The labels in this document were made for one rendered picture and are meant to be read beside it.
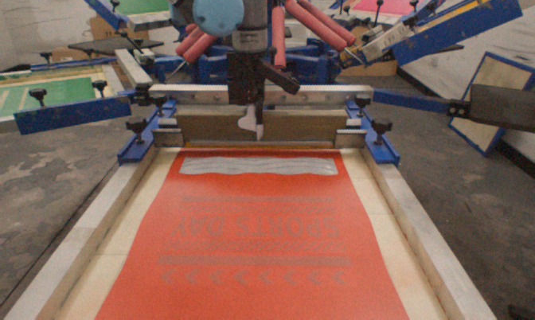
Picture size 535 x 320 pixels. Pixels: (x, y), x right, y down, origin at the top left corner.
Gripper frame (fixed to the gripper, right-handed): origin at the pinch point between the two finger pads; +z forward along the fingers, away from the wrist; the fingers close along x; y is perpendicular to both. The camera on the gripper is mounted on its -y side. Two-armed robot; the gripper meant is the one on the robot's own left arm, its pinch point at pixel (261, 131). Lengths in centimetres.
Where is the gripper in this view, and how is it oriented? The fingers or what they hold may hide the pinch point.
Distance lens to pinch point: 77.7
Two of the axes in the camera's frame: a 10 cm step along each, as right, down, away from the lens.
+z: 0.1, 8.9, 4.7
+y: -10.0, 0.1, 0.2
